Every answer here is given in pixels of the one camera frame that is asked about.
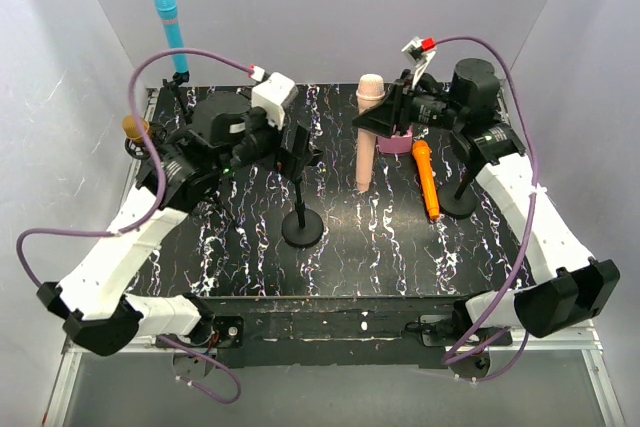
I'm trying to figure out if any black tripod mic stand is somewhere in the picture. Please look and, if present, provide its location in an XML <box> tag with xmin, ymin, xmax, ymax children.
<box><xmin>162</xmin><ymin>71</ymin><xmax>192</xmax><ymax>124</ymax></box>

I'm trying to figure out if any pink microphone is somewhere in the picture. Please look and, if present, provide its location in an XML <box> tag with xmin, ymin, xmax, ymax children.
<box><xmin>356</xmin><ymin>74</ymin><xmax>385</xmax><ymax>193</ymax></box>

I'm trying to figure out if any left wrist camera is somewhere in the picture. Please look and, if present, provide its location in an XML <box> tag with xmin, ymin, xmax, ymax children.
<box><xmin>249</xmin><ymin>66</ymin><xmax>298</xmax><ymax>131</ymax></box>

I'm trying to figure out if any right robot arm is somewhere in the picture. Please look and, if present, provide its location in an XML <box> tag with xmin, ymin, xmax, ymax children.
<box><xmin>353</xmin><ymin>58</ymin><xmax>620</xmax><ymax>338</ymax></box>

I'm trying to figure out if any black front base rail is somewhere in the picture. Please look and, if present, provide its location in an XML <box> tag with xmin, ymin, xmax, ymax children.
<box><xmin>173</xmin><ymin>295</ymin><xmax>465</xmax><ymax>369</ymax></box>

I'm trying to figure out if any gold microphone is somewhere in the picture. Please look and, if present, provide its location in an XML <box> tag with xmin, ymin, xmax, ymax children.
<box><xmin>121</xmin><ymin>114</ymin><xmax>150</xmax><ymax>143</ymax></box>

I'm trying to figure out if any pink metronome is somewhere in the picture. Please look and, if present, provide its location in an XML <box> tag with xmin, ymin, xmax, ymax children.
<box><xmin>377</xmin><ymin>128</ymin><xmax>413</xmax><ymax>155</ymax></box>

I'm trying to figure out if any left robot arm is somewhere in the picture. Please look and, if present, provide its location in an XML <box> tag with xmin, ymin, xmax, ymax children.
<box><xmin>37</xmin><ymin>91</ymin><xmax>323</xmax><ymax>356</ymax></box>

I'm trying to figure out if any black round-base mic stand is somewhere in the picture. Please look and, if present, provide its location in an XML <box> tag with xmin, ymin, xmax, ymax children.
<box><xmin>281</xmin><ymin>178</ymin><xmax>324</xmax><ymax>249</ymax></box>

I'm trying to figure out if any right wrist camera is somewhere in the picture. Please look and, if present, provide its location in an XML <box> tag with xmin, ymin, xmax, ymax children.
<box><xmin>401</xmin><ymin>37</ymin><xmax>437</xmax><ymax>82</ymax></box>

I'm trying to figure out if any orange microphone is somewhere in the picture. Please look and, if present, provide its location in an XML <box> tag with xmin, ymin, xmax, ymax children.
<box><xmin>412</xmin><ymin>139</ymin><xmax>440</xmax><ymax>220</ymax></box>

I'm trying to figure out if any blue microphone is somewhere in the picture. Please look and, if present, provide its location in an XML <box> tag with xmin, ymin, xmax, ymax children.
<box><xmin>153</xmin><ymin>0</ymin><xmax>185</xmax><ymax>49</ymax></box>

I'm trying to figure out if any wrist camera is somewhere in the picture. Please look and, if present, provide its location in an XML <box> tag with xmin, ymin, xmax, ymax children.
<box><xmin>249</xmin><ymin>66</ymin><xmax>298</xmax><ymax>131</ymax></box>
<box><xmin>401</xmin><ymin>37</ymin><xmax>437</xmax><ymax>82</ymax></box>

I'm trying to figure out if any shock-mount tripod mic stand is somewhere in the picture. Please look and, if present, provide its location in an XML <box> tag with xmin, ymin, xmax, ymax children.
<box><xmin>124</xmin><ymin>122</ymin><xmax>167</xmax><ymax>161</ymax></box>

